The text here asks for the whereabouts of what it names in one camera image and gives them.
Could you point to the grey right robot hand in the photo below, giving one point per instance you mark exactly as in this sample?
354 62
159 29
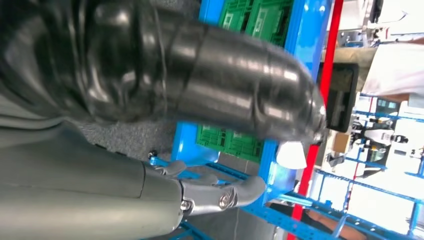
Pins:
82 198

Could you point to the blue metal shelf rack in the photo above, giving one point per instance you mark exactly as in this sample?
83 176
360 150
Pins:
291 225
308 33

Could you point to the brown cardboard box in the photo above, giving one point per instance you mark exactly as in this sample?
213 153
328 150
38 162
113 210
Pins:
342 143

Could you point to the black mesh office chair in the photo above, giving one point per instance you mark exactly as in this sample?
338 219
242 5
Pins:
341 99

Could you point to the red barrier belt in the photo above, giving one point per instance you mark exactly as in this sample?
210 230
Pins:
331 49

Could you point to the white humanoid robot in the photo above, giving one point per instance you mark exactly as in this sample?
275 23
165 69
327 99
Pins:
374 136

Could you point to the blue background frame rack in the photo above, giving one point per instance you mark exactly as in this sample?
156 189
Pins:
374 187

